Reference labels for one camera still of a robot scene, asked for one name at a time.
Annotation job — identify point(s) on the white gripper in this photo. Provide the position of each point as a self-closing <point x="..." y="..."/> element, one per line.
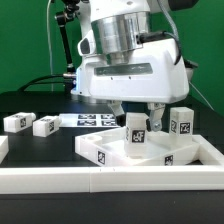
<point x="155" y="74"/>

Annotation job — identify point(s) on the white square table top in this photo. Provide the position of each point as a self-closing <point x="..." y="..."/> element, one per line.
<point x="106" y="149"/>

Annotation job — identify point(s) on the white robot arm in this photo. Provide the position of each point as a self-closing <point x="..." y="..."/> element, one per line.
<point x="123" y="59"/>

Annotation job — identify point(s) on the white marker base plate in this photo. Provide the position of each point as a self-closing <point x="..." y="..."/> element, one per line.
<point x="87" y="120"/>

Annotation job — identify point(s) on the white right fence rail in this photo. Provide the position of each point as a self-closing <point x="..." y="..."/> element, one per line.
<point x="207" y="154"/>

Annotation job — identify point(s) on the white fence rail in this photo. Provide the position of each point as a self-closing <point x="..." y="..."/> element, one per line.
<point x="207" y="154"/>
<point x="108" y="179"/>
<point x="4" y="148"/>

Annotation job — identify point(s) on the white front fence rail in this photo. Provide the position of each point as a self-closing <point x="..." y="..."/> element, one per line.
<point x="108" y="179"/>

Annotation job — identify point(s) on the white left fence rail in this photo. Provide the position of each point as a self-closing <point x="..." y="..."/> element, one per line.
<point x="4" y="148"/>

